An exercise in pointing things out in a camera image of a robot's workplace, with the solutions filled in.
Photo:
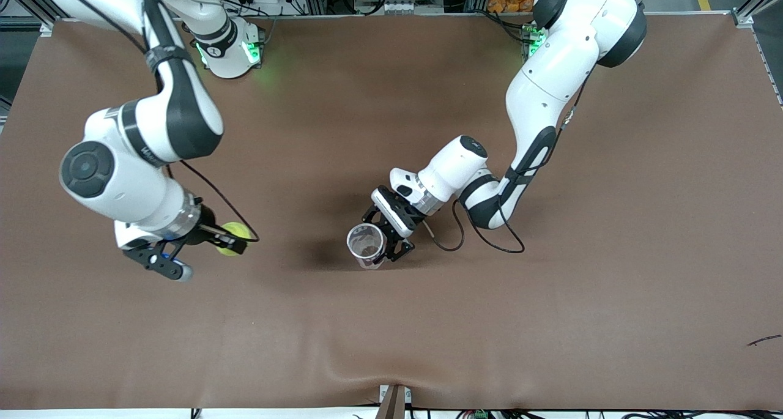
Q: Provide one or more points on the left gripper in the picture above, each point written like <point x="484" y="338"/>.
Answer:
<point x="398" y="240"/>

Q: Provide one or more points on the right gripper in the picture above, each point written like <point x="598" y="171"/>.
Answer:
<point x="205" y="230"/>

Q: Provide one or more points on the yellow tennis ball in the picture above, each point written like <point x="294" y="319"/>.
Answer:
<point x="232" y="232"/>

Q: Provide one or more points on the clear plastic ball canister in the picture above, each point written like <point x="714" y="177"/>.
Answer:
<point x="366" y="244"/>

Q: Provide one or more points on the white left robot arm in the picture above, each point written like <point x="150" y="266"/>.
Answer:
<point x="550" y="70"/>

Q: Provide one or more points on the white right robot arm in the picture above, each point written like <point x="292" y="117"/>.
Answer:
<point x="183" y="113"/>

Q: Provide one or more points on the brown table mat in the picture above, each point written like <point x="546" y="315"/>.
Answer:
<point x="367" y="333"/>

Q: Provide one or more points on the green terminal connector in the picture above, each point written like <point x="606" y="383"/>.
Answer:
<point x="480" y="415"/>

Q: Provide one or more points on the white terminal block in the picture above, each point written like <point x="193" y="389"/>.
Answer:
<point x="400" y="7"/>

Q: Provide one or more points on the aluminium camera post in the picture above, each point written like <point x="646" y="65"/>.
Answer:
<point x="394" y="402"/>

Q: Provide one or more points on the aluminium frame corner bracket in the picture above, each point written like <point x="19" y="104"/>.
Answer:
<point x="743" y="18"/>
<point x="46" y="29"/>

